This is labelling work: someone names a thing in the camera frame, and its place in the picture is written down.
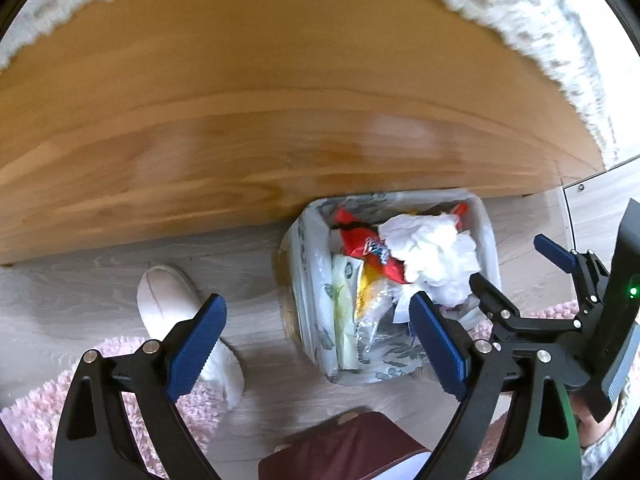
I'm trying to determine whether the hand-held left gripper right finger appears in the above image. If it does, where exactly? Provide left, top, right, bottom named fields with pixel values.
left=410, top=290, right=583, bottom=480

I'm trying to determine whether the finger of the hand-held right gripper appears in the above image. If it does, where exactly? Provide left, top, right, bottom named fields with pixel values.
left=469, top=272, right=582, bottom=357
left=533, top=233, right=611, bottom=332

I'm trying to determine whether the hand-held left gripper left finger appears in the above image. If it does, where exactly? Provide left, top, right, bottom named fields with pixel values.
left=52, top=294, right=228, bottom=480

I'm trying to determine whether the clear plastic wrapper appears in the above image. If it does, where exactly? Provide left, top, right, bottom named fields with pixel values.
left=357, top=280, right=416, bottom=356

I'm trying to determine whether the white tissue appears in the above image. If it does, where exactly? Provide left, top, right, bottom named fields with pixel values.
left=377, top=212, right=478, bottom=306

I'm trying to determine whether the yellow snack packet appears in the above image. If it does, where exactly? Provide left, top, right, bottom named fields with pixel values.
left=357, top=260, right=396, bottom=321

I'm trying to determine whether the white waste bin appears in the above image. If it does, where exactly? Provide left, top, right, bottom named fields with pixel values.
left=272, top=189, right=502, bottom=387

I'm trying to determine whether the red snack packet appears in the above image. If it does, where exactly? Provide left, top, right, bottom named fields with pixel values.
left=332, top=205, right=406, bottom=286

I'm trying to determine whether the person's right forearm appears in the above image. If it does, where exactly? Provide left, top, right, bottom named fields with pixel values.
left=575, top=392, right=640, bottom=480

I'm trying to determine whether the white fluffy slipper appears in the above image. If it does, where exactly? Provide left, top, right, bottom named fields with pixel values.
left=136, top=266, right=246, bottom=408

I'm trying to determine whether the light grey cabinet door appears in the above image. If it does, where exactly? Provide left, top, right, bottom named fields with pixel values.
left=562, top=157, right=640, bottom=256

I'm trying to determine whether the pink fluffy rug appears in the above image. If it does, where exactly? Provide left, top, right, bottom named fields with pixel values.
left=0, top=300, right=583, bottom=480

